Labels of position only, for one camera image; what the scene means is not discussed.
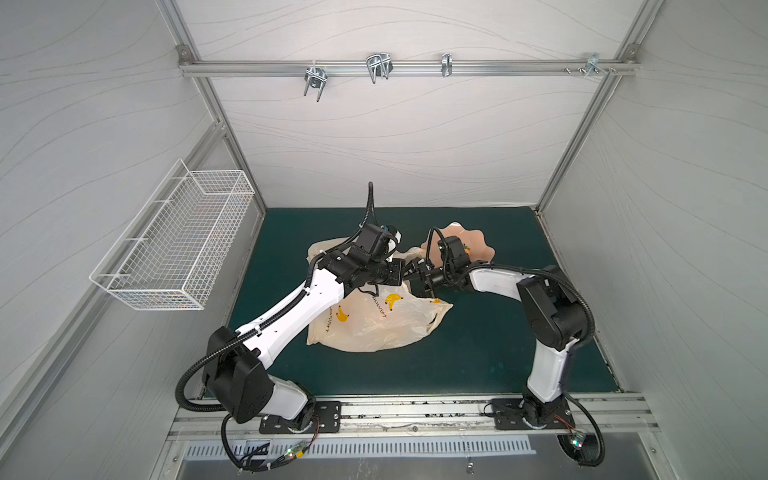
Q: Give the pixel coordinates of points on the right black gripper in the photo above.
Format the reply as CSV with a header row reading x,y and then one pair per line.
x,y
428,274

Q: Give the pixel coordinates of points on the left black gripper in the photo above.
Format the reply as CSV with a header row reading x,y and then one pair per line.
x,y
397,271

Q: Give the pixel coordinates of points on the cream banana-print plastic bag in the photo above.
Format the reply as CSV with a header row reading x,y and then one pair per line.
x,y
378,318

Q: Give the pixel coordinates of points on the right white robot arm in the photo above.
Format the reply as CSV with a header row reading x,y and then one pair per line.
x,y
558,315

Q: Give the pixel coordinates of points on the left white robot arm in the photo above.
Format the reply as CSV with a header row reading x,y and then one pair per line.
x,y
236,365

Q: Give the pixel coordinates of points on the pink wavy fruit bowl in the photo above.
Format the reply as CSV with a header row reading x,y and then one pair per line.
x,y
473,242

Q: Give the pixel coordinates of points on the metal u-bolt clamp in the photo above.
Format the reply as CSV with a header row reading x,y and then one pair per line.
x,y
379,65
315,79

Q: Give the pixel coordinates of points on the aluminium top crossbar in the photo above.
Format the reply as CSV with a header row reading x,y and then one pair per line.
x,y
401,68

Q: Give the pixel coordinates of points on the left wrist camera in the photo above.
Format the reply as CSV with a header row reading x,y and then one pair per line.
x,y
375,243

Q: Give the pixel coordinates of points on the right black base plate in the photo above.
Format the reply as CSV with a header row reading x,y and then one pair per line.
x,y
507,414

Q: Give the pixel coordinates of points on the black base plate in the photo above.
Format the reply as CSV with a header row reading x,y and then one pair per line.
x,y
316,416
507,414

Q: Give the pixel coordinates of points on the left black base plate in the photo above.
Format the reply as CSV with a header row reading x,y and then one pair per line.
x,y
316,416

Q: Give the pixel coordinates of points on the white wire basket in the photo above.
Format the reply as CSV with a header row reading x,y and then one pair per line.
x,y
170,254

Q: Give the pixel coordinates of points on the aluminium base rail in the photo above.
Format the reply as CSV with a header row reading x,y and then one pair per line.
x,y
441,415

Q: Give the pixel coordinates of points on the metal bracket with bolts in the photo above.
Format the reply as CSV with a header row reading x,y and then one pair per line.
x,y
591,67

